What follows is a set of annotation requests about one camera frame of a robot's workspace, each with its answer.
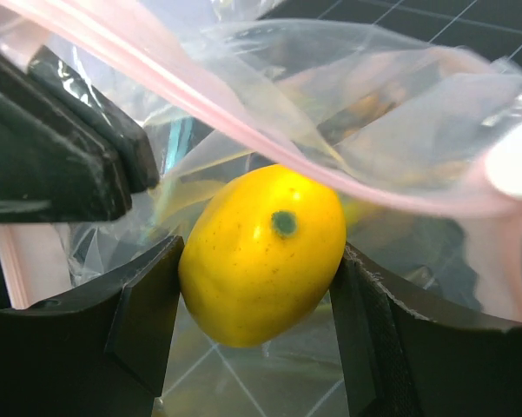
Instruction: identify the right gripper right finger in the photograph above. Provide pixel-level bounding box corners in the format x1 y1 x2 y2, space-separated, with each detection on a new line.
330 247 522 416

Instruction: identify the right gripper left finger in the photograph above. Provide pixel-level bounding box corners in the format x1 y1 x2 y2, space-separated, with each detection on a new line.
0 236 183 416

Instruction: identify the yellow lemon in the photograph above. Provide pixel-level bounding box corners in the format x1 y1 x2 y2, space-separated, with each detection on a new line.
179 165 347 348

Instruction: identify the black grid mat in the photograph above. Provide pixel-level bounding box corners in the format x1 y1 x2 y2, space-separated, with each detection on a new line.
264 0 522 67

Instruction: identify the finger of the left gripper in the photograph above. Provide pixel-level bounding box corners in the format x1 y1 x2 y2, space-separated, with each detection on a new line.
0 47 160 223

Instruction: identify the pink dotted zip bag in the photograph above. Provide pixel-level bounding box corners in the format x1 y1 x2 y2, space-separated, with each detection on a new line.
0 1 522 416

